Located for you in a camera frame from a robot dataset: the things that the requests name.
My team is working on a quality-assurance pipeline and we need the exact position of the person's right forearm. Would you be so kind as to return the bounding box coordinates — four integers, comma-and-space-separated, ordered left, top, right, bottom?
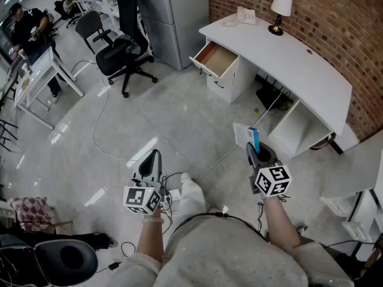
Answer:
263, 194, 302, 251

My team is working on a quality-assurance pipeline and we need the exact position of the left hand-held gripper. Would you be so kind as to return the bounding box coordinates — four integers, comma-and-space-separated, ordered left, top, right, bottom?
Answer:
123, 149, 166, 215

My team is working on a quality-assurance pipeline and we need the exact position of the person's grey sweater torso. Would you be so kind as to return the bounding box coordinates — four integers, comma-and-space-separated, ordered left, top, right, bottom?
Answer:
113, 213, 354, 287

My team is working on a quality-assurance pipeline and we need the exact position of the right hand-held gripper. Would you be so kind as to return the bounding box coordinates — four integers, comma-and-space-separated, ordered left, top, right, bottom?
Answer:
245, 142, 293, 200

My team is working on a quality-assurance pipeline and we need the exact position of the white closed drawer front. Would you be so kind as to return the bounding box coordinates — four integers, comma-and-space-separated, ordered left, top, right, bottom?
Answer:
206, 67, 239, 104

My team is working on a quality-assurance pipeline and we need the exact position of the white metal-frame table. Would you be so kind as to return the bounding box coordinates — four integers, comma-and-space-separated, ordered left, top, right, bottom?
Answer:
13, 46, 85, 130

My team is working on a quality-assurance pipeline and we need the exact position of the black high-back office chair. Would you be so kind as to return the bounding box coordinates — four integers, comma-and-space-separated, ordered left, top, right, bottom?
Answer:
95, 0, 159, 98

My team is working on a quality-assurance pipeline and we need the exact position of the white low shelf unit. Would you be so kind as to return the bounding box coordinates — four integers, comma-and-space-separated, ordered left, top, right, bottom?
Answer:
320, 190, 383, 262

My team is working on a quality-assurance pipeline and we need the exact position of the table lamp with white shade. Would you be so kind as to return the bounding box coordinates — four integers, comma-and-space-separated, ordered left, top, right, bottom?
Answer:
268, 0, 293, 36

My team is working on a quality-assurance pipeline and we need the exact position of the small black armchair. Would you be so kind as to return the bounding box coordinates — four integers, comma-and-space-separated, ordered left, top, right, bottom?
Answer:
75, 10, 112, 55

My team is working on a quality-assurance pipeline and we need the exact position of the grey and black chair headrest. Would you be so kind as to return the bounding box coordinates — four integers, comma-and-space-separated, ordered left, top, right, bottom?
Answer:
0, 239, 99, 287

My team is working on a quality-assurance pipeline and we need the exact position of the white corded telephone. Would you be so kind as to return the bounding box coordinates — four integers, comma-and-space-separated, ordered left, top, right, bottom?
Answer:
223, 5, 257, 28

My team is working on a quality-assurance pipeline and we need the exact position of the black body cable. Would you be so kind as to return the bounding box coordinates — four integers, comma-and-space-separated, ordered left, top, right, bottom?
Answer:
167, 211, 267, 242

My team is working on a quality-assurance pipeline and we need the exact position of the white power strip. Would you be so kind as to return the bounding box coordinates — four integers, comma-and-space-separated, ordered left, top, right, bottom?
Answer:
163, 188, 182, 209

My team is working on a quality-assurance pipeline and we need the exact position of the person's white-trousered leg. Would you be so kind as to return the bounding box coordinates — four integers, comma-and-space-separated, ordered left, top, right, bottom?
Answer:
175, 176, 207, 221

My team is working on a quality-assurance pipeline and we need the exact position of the person's left forearm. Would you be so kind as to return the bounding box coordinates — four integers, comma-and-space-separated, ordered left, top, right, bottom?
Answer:
136, 213, 166, 264

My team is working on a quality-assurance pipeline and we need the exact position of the white floor cable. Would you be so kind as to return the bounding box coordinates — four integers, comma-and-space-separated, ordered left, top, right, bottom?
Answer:
70, 60, 132, 161

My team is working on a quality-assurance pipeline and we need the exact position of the pink checked cloth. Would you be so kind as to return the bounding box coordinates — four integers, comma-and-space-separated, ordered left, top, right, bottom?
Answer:
8, 197, 56, 233

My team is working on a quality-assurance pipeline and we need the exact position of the white drawer with wooden inside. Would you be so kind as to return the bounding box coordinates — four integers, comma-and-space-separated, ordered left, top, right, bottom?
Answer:
189, 39, 239, 79

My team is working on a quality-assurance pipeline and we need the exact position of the white desk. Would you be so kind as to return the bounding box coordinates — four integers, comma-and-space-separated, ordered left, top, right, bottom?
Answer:
199, 13, 353, 158

